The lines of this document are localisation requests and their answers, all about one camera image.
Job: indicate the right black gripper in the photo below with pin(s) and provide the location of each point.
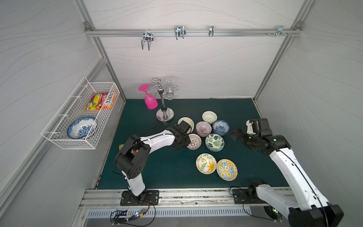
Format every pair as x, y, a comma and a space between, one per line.
245, 138

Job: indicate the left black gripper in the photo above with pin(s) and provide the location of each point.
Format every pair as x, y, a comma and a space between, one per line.
183, 138

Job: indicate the white lattice bowl front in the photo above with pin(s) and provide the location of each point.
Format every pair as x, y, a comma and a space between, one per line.
195, 141

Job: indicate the white lattice bowl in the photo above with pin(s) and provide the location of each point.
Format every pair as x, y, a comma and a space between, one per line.
195, 141
209, 116

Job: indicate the cream bowl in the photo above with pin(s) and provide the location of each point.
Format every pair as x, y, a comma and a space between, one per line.
188, 121

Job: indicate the pink striped bowl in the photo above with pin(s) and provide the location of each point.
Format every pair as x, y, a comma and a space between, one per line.
203, 134
203, 127

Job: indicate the green leaf bowl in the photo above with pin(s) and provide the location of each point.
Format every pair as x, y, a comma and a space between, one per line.
214, 140
215, 149

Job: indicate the blue white bowl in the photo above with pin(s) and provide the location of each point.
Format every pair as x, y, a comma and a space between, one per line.
220, 125
82, 128

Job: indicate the blue patterned bowl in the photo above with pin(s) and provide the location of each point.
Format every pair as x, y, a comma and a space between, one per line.
221, 133

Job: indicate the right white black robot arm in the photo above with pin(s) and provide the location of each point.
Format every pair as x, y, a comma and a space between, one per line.
311, 208

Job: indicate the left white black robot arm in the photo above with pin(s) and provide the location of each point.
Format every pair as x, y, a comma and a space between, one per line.
133, 156

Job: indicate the chrome glass holder stand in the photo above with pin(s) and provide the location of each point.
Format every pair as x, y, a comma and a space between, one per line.
164, 114

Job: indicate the yellow leaf patterned bowl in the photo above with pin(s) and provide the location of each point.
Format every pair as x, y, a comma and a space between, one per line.
206, 163

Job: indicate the white lattice bowl back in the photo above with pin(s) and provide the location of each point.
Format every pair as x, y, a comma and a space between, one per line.
209, 116

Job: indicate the dark green table mat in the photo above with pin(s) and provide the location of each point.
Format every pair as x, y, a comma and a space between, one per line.
168, 168

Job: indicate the blue yellow floral bowl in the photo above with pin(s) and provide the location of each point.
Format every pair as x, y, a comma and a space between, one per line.
227, 169

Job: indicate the clear wine glass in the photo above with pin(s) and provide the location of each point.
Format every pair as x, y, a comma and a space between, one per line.
171, 88

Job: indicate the pink plastic wine glass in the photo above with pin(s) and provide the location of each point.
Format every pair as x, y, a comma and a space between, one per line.
150, 100

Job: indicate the colourful snack packet in basket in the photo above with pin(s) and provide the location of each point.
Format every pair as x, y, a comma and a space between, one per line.
100, 101

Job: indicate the blue white bowl in basket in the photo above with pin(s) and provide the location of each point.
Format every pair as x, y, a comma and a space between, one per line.
82, 128

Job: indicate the aluminium top crossbar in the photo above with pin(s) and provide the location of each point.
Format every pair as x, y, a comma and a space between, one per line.
189, 32

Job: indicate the metal double hook left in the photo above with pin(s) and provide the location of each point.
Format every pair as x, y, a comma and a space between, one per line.
148, 38

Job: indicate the metal double hook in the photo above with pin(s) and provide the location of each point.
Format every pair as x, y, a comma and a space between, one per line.
148, 38
180, 32

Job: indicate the metal double hook middle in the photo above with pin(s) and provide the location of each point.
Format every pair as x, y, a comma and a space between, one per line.
180, 32

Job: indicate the small metal hook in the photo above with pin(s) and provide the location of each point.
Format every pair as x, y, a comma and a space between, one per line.
211, 31

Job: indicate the metal hook right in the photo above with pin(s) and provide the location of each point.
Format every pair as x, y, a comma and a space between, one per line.
280, 32

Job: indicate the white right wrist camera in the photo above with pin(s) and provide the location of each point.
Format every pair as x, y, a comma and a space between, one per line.
259, 127

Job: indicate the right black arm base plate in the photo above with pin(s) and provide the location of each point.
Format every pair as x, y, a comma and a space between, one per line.
241, 196

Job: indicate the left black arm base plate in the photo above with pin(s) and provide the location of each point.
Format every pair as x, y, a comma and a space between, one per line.
147, 197

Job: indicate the white wire wall basket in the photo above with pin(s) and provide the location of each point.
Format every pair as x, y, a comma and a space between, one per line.
72, 110

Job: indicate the aluminium front mounting rail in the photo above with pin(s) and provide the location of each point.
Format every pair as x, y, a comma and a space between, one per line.
168, 198

